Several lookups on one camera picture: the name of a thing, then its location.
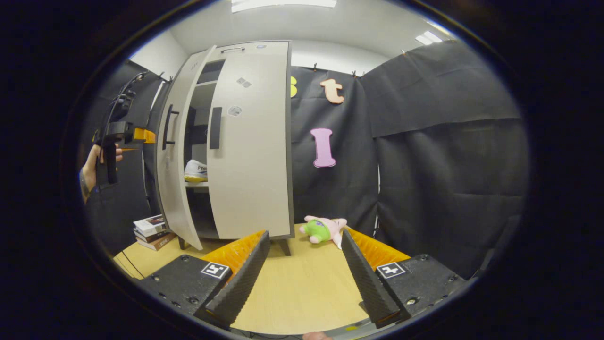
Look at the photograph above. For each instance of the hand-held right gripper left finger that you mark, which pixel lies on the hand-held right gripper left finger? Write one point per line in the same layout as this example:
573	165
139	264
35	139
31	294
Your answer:
240	283

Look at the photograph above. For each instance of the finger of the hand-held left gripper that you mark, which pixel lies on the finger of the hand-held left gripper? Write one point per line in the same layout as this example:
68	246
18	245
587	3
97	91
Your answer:
144	136

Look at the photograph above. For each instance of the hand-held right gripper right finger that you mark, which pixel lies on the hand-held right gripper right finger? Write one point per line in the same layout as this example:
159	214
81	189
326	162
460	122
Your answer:
368	278

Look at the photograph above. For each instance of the grey shoe cabinet door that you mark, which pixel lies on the grey shoe cabinet door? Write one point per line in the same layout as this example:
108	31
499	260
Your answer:
174	189
255	179

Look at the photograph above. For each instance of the white shoe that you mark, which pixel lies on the white shoe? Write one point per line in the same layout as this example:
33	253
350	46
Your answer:
194	171

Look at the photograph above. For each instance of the grey shoe cabinet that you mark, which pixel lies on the grey shoe cabinet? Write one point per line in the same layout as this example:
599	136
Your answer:
200	94

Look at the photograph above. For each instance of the grey cabinet drawer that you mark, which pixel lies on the grey cabinet drawer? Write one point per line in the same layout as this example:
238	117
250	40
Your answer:
273	49

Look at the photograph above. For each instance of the pink and green plush toy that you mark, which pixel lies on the pink and green plush toy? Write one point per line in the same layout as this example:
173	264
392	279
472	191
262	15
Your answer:
318	230

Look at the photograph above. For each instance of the white cover book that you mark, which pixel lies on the white cover book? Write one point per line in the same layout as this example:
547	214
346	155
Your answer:
148	224

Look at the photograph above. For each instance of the dark grey book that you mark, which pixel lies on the dark grey book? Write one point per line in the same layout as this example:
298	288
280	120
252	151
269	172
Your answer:
151	235

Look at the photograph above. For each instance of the brown cover book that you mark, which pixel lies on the brown cover book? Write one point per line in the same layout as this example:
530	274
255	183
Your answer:
158	242

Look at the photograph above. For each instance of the black backdrop cloth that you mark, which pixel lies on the black backdrop cloth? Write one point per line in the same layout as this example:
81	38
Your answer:
448	165

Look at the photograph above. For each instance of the large ceiling light panel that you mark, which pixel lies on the large ceiling light panel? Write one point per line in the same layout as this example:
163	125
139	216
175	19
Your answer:
283	4

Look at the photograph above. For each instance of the small ceiling light panel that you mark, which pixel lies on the small ceiling light panel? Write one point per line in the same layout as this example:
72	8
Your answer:
429	38

